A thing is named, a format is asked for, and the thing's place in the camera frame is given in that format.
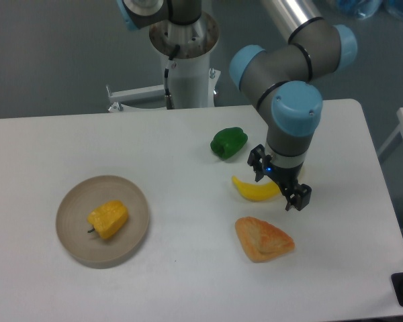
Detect golden triangular pastry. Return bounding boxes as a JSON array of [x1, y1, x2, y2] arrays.
[[234, 217, 295, 263]]

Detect green bell pepper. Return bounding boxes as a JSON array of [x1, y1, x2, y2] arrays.
[[210, 127, 248, 160]]

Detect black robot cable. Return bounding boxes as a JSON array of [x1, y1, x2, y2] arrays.
[[163, 44, 181, 110]]

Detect beige round plate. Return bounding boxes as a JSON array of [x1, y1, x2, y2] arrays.
[[56, 175, 150, 268]]

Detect yellow bell pepper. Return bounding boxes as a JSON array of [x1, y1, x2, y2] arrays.
[[87, 200, 129, 239]]

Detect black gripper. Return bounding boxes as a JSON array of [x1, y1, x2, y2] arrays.
[[248, 144, 312, 211]]

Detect yellow banana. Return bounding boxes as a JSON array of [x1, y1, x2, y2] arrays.
[[231, 176, 280, 202]]

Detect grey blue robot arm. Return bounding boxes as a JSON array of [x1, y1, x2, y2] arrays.
[[117, 1, 357, 210]]

